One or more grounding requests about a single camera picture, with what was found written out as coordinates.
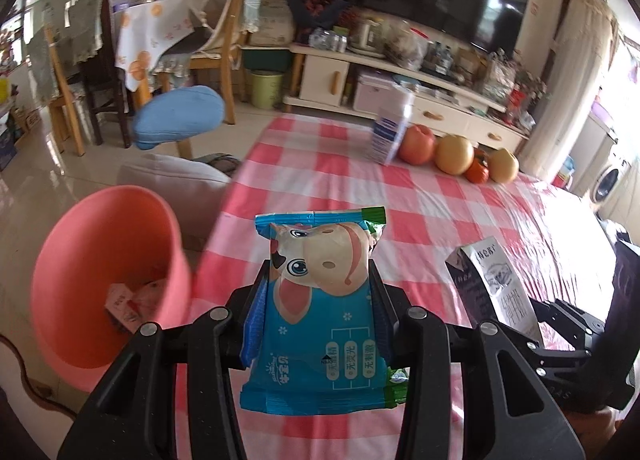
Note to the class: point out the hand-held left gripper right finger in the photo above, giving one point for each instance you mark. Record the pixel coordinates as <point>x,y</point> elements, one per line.
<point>382,305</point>

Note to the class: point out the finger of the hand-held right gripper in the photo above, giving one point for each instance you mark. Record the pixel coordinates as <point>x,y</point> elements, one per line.
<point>565,315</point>
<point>555,370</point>

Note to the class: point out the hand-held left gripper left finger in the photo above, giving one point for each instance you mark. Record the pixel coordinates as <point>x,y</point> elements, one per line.
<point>260,297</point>

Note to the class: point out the blue cow snack packet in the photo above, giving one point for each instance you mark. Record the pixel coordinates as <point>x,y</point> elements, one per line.
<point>320,320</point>

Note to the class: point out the white grey paper carton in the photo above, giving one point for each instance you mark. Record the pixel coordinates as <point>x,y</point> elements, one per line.
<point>492,285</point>

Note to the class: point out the pink plastic bin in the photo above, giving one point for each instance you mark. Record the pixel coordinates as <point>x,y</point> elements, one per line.
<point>90,265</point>

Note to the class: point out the person's right hand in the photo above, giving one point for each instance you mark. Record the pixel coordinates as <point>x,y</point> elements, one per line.
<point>595,432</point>

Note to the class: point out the red white checked tablecloth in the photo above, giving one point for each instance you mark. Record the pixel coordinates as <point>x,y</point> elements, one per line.
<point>350,180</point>

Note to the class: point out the dark round stool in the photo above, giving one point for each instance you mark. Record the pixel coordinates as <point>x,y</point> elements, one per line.
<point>217,162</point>

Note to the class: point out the red blue bag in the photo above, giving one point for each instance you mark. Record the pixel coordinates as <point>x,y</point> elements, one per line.
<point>565,172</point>

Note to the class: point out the white washing machine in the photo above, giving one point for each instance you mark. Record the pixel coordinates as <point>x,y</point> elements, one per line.
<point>607,175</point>

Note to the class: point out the light grey cushion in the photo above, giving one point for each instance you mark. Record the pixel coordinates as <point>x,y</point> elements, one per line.
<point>170,180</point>

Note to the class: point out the yellow pear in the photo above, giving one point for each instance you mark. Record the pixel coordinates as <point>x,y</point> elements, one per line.
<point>454,154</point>
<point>503,165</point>

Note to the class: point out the red apple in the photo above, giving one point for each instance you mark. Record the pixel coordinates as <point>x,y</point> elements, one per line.
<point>417,145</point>

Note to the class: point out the orange persimmon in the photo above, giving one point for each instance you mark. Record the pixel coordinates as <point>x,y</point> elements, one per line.
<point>477,171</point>

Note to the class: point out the white plastic bottle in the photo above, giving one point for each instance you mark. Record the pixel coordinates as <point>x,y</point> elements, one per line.
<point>390,132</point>

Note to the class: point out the orange tangerine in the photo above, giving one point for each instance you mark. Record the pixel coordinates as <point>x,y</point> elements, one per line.
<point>481,154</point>

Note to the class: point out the blue cushioned stool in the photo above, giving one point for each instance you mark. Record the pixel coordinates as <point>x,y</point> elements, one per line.
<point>177,115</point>

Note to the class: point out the pale green waste bin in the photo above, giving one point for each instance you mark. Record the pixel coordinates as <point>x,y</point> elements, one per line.
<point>265,87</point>

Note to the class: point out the pink storage box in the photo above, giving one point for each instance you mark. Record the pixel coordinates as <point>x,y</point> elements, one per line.
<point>372,92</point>

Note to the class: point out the red package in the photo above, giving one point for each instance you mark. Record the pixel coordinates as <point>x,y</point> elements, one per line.
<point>515,102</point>

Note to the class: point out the white lace curtain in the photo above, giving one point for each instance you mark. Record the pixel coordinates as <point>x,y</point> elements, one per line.
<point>570,90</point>

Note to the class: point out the cream television cabinet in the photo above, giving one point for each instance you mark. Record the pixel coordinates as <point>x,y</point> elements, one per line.
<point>320,75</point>

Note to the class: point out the dried flower bunch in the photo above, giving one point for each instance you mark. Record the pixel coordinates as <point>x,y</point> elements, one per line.
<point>532,82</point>

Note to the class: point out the dark green crate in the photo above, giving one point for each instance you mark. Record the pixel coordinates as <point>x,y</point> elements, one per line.
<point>265,59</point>

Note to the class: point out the filled clear plastic bag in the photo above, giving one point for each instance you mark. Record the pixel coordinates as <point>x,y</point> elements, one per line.
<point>497,72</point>

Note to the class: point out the water bottle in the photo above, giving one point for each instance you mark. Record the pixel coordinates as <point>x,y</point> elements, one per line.
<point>440,54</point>
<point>450,57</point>

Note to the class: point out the brown cardboard box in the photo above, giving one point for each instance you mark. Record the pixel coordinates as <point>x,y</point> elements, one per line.
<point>467,60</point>

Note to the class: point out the cluster of small glass jars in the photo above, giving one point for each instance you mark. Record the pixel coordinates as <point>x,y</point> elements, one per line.
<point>327,39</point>

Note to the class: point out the dark wooden chair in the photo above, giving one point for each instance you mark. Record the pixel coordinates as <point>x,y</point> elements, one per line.
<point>97,85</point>

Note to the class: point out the glass electric kettle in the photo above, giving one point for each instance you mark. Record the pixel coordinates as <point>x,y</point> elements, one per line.
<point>367,35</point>

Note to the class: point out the white printed sack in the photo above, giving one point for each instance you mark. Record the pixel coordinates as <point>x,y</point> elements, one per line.
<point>272,20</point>

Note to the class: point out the white orange-print tablecloth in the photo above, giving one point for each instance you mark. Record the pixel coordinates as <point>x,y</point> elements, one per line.
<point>150,35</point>

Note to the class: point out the dark wrapped flower bouquet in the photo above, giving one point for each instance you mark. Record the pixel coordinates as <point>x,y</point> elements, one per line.
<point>315,2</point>

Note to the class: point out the grey lace chair cover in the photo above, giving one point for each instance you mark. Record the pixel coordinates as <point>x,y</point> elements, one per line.
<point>85,27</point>

